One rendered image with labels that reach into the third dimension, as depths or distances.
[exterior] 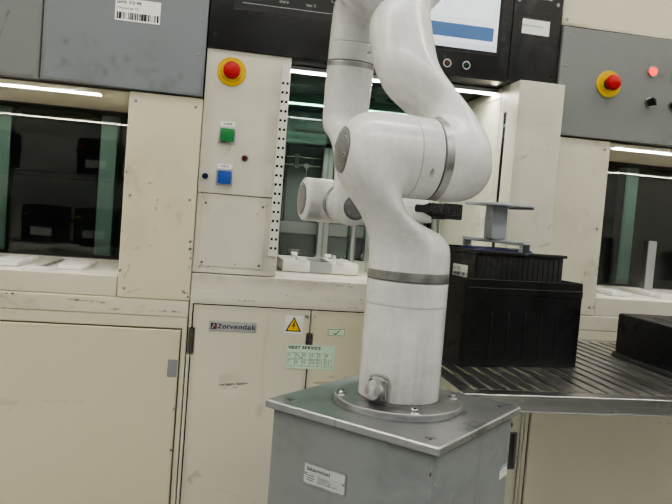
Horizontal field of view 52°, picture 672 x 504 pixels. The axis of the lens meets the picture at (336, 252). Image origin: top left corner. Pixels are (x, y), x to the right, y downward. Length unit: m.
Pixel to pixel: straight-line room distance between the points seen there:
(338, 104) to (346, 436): 0.64
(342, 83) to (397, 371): 0.58
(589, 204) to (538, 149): 0.22
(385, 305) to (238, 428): 0.86
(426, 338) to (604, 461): 1.16
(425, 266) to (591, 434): 1.15
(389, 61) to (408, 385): 0.48
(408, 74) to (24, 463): 1.26
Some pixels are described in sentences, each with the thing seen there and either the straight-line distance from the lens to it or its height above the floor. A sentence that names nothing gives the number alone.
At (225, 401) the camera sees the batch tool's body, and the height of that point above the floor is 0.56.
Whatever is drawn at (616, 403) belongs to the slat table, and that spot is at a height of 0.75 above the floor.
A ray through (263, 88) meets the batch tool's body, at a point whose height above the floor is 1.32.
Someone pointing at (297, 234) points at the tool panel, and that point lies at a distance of 2.60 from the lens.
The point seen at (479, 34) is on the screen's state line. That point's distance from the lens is 1.85.
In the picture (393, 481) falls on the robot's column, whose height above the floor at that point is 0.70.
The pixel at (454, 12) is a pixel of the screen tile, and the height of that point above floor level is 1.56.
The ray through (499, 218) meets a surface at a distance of 1.51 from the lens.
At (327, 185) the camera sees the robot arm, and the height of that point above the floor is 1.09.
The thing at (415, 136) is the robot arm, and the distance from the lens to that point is 0.97.
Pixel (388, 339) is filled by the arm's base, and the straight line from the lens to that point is 0.99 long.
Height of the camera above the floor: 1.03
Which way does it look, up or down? 3 degrees down
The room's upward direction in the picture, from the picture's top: 5 degrees clockwise
